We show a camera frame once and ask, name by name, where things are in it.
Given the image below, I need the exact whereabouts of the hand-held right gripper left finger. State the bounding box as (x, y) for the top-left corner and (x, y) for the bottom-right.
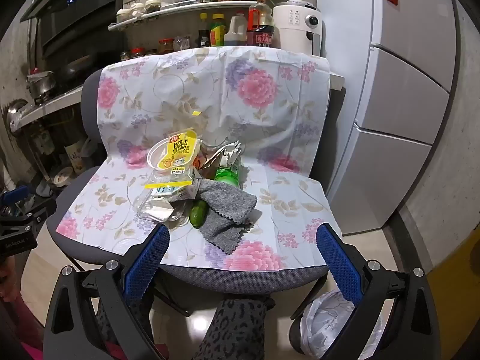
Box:
(44, 224), (171, 360)

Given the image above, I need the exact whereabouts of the steel pressure cooker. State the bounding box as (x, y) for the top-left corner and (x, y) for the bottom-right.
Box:
(26, 68), (58, 100)

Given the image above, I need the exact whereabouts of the grey cloth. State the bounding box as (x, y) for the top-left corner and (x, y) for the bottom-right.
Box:
(195, 179), (259, 246)

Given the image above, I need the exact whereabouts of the dark bottle yellow cap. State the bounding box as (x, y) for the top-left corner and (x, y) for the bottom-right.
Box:
(199, 12), (211, 48)

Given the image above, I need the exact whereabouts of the person's left forearm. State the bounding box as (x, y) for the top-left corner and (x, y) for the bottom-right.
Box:
(0, 260), (43, 360)

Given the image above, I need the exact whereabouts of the person's left leg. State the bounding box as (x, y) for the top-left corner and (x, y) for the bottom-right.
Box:
(95, 292), (155, 360)

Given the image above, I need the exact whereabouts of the white air fryer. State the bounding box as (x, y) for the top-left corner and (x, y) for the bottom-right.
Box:
(272, 0), (324, 58)

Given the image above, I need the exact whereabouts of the clear plastic bag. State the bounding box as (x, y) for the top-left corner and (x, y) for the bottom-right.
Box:
(137, 191), (189, 228)

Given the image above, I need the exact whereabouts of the person's right leg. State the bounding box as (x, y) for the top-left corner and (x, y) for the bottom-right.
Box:
(193, 295), (275, 360)

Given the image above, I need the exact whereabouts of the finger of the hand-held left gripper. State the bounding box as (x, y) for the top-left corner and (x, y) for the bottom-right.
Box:
(0, 185), (30, 207)
(20, 198), (58, 230)

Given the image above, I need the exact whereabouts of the grey refrigerator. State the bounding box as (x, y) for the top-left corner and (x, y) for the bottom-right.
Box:
(317, 0), (463, 236)

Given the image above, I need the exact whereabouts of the black wok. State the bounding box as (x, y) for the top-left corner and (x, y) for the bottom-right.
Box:
(56, 54), (99, 78)

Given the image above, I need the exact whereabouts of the dark soy sauce jug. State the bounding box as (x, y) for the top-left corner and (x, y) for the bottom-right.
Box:
(255, 24), (275, 48)

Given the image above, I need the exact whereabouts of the green plastic bottle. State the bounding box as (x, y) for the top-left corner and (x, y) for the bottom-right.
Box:
(214, 157), (242, 189)

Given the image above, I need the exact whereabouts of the black range hood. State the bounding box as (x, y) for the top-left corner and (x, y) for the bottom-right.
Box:
(20, 0), (125, 59)

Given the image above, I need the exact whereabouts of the bin with white liner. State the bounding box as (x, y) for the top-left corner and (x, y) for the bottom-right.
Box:
(300, 289), (388, 360)

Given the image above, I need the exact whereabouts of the yellow green bottle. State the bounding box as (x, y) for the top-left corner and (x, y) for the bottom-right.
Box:
(209, 13), (226, 48)

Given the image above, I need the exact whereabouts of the white jug red cap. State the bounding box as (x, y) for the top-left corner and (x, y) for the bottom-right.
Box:
(224, 12), (247, 47)

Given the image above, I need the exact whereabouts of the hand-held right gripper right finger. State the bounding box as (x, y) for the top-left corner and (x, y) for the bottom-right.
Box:
(290, 223), (447, 360)

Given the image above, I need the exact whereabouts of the yellow label plastic cup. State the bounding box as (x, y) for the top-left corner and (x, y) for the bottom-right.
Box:
(147, 129), (199, 172)

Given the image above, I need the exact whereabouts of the white carton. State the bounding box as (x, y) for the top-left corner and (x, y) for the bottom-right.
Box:
(204, 140), (244, 169)

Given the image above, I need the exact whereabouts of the person's leg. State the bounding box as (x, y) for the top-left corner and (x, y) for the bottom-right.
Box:
(193, 295), (275, 360)
(95, 292), (155, 360)

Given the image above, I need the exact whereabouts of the floral printed cloth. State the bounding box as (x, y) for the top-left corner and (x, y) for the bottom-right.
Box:
(55, 46), (331, 272)

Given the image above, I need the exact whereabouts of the white box yellow stripe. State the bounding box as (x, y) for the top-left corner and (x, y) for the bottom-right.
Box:
(144, 167), (203, 202)

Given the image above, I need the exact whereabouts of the yellow wooden door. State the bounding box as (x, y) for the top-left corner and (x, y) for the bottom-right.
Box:
(427, 232), (480, 332)

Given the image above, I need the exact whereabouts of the green cucumber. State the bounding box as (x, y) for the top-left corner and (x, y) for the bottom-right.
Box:
(189, 199), (209, 229)

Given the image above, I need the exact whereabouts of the grey office chair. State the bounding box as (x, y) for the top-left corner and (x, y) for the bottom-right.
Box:
(45, 71), (338, 317)

